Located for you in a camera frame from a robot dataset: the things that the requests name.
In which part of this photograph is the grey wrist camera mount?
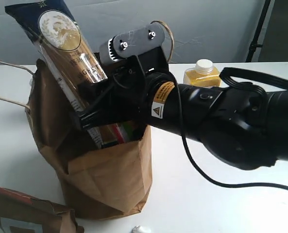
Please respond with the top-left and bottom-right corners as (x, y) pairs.
(99, 23), (165, 66)

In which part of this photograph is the grey backdrop cloth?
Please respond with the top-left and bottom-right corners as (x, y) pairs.
(0, 0), (264, 65)

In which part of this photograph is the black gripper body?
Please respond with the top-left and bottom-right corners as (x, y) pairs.
(95, 47), (175, 126)

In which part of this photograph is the yellow grain bottle white cap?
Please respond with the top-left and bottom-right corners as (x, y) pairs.
(183, 59), (221, 88)

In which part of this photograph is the brown paper bag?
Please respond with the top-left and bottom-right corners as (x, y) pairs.
(25, 58), (152, 219)

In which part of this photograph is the white crumpled paper scrap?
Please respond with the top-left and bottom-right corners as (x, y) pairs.
(131, 225), (152, 233)

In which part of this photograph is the black stand pole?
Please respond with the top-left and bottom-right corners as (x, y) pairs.
(245, 0), (271, 63)

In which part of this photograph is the crumpled brown bag corner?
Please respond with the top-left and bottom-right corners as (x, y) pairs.
(0, 187), (85, 233)

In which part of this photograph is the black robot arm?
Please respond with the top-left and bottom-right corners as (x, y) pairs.
(74, 47), (288, 170)

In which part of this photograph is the spaghetti packet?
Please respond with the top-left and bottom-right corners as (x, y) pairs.
(4, 0), (141, 149)

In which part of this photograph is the black cable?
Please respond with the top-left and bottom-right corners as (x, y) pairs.
(111, 57), (288, 195)

